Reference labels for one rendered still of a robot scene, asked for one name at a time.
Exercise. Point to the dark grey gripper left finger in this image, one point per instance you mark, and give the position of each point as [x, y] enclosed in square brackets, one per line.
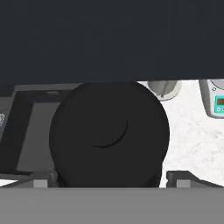
[40, 179]

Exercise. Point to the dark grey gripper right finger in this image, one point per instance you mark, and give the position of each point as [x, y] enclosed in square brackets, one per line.
[182, 179]

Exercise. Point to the grey blender jug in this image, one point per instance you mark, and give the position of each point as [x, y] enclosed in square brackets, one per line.
[164, 89]

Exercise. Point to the dark grey sink basin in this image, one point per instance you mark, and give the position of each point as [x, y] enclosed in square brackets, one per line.
[38, 131]

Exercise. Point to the small white round knob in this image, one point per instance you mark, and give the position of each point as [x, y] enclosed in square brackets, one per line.
[1, 119]

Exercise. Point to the white appliance with teal display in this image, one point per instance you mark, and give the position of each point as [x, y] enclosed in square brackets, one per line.
[213, 99]

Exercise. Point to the dark overhead cupboard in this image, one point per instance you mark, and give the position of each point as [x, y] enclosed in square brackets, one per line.
[110, 38]

